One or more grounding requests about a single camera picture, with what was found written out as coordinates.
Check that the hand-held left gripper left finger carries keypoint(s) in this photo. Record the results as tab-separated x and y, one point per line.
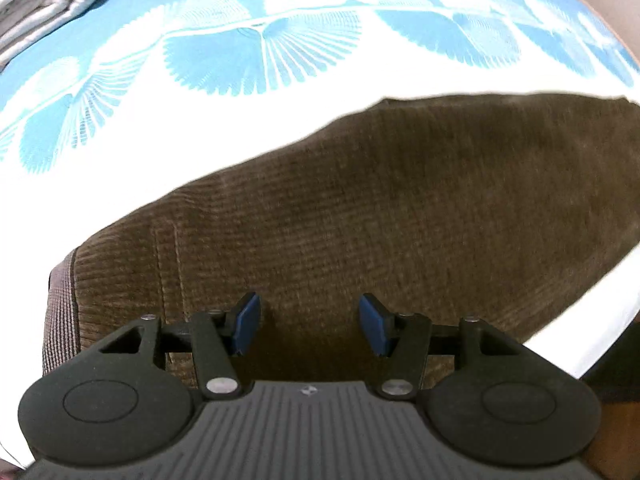
247	322

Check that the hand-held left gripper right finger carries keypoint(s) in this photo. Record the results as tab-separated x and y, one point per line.
376	322

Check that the blue white printed bedsheet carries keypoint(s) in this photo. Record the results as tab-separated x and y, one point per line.
325	35

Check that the white folded fleece blanket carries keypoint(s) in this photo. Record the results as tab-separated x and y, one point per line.
45	0

